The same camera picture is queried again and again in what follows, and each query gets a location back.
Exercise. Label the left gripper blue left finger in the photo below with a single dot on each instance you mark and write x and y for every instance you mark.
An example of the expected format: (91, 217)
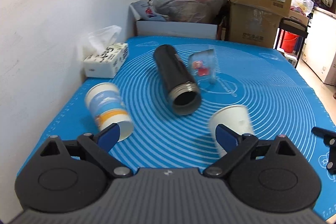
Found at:
(96, 150)

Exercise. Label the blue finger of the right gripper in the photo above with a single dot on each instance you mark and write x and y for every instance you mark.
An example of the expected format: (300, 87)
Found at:
(328, 140)

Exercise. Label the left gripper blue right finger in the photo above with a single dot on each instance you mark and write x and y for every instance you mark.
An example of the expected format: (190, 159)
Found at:
(236, 147)

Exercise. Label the white floral paper cup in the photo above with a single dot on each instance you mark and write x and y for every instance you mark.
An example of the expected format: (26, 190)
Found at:
(235, 117)

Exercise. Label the blue yellow striped paper cup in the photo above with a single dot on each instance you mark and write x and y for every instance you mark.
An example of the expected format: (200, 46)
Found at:
(105, 104)

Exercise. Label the black thermos flask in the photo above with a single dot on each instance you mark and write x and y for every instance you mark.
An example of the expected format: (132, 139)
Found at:
(182, 90)

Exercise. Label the blue silicone baking mat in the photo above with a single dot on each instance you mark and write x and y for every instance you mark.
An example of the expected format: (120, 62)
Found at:
(189, 131)

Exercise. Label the white chest freezer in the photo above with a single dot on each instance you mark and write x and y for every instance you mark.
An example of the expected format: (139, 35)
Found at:
(319, 49)

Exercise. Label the white tissue box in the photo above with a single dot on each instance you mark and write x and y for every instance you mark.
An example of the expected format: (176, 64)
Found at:
(103, 54)

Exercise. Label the red plastic bucket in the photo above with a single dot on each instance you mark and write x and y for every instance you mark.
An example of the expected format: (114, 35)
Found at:
(288, 41)

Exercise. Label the black utility cart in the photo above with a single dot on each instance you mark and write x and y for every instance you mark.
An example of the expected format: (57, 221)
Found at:
(294, 26)

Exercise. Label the lower cardboard box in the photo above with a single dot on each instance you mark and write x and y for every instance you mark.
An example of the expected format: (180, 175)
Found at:
(252, 26)

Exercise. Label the white open box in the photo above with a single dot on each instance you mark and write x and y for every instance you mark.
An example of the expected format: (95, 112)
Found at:
(150, 23)

